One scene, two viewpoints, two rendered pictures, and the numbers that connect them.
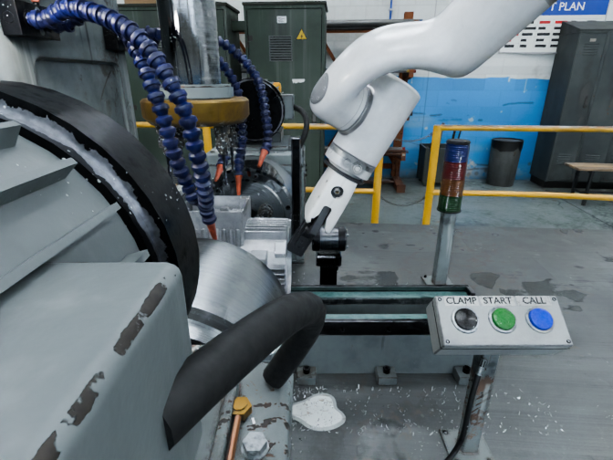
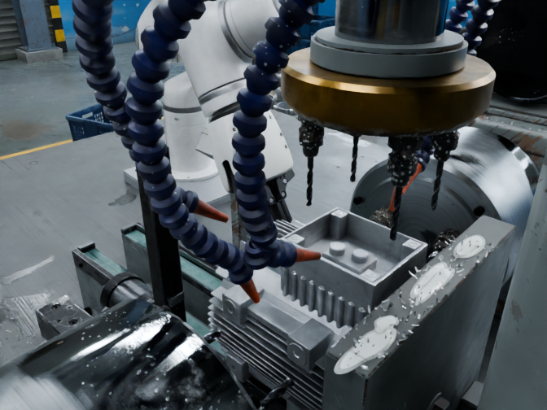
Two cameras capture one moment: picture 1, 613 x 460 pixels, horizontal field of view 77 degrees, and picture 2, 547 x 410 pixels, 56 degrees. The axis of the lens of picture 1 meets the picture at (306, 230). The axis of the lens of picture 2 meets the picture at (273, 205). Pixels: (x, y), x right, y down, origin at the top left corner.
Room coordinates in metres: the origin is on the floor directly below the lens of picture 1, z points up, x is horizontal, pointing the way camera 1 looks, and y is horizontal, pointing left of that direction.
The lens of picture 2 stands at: (1.10, 0.42, 1.43)
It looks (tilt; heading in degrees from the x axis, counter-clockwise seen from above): 28 degrees down; 223
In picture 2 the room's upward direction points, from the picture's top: straight up
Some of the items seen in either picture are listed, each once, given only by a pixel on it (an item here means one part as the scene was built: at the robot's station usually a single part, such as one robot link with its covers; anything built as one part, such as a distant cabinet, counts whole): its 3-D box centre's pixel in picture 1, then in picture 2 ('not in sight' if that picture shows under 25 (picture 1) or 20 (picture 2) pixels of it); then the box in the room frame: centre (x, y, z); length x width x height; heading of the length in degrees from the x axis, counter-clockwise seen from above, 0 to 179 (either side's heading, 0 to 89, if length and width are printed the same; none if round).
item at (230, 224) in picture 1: (216, 221); (351, 269); (0.70, 0.17, 1.11); 0.12 x 0.11 x 0.07; 89
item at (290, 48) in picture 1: (288, 119); not in sight; (3.96, 0.17, 0.98); 0.72 x 0.49 x 1.96; 85
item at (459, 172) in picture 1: (454, 169); not in sight; (1.00, -0.39, 1.14); 0.06 x 0.06 x 0.04
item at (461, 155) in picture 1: (456, 151); not in sight; (1.00, -0.39, 1.19); 0.06 x 0.06 x 0.04
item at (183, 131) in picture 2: not in sight; (187, 137); (0.26, -0.68, 0.93); 0.19 x 0.19 x 0.18
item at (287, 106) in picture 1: (271, 143); not in sight; (1.34, 0.12, 1.16); 0.33 x 0.26 x 0.42; 0
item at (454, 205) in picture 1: (450, 202); not in sight; (1.00, -0.39, 1.05); 0.06 x 0.06 x 0.04
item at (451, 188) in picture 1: (451, 185); not in sight; (1.00, -0.39, 1.10); 0.06 x 0.06 x 0.04
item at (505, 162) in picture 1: (503, 162); not in sight; (5.17, -2.65, 0.30); 0.39 x 0.39 x 0.60
